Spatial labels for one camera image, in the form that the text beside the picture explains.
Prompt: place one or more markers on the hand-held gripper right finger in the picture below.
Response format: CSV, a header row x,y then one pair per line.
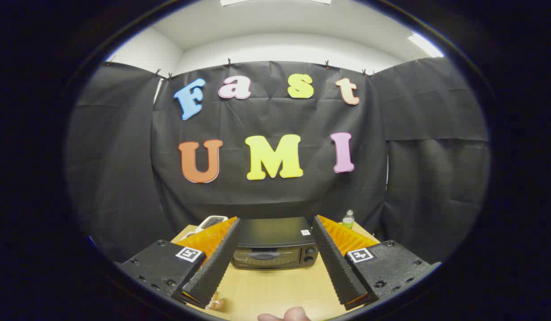
x,y
333,263

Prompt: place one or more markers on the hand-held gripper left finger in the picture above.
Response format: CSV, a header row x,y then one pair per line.
x,y
219,263

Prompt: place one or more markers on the lettuce sandwich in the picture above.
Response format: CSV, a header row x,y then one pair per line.
x,y
216,302

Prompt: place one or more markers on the black toaster oven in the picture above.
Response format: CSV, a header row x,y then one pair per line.
x,y
275,232

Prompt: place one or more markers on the white toaster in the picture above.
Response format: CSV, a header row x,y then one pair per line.
x,y
213,220

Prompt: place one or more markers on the green label plastic bottle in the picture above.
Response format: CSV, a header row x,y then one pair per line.
x,y
348,219

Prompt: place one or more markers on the ceiling light panel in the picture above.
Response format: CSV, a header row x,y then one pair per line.
x,y
275,2
424,44

